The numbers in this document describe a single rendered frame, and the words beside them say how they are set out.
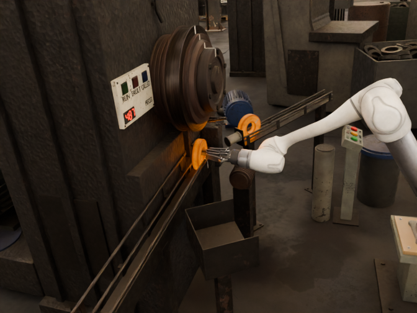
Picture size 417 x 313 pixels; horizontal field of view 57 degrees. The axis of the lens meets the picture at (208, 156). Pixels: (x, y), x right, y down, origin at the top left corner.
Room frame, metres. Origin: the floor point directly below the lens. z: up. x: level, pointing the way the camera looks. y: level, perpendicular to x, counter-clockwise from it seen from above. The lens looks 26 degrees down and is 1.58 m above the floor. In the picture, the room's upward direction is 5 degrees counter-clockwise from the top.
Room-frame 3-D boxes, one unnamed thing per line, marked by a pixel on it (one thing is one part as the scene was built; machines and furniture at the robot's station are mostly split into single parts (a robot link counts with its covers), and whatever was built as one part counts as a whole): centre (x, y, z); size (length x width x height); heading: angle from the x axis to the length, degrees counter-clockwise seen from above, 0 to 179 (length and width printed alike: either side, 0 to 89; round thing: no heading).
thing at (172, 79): (1.74, 0.04, 1.11); 0.47 x 0.06 x 0.47; 160
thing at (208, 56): (1.70, -0.05, 1.11); 0.28 x 0.06 x 0.28; 160
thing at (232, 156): (1.68, -0.11, 0.74); 0.09 x 0.08 x 0.07; 70
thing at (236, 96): (3.99, -0.35, 0.17); 0.57 x 0.31 x 0.34; 0
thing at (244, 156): (1.66, -0.17, 0.73); 0.09 x 0.06 x 0.09; 160
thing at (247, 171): (2.00, -0.20, 0.27); 0.22 x 0.13 x 0.53; 160
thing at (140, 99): (1.46, 0.26, 1.15); 0.26 x 0.02 x 0.18; 160
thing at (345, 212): (2.12, -0.88, 0.31); 0.24 x 0.16 x 0.62; 160
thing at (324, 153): (2.14, -0.72, 0.26); 0.12 x 0.12 x 0.52
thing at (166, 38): (1.77, 0.12, 1.12); 0.47 x 0.10 x 0.47; 160
